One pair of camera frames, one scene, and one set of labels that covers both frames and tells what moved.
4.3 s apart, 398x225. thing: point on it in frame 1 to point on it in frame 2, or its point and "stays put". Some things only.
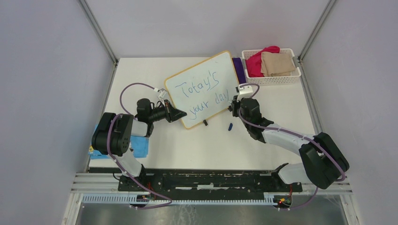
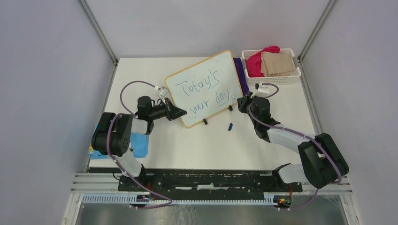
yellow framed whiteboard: [204, 90] stays put
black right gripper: [234, 104] to [243, 101]
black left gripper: [172, 114] stays put
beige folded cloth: [275, 64] stays put
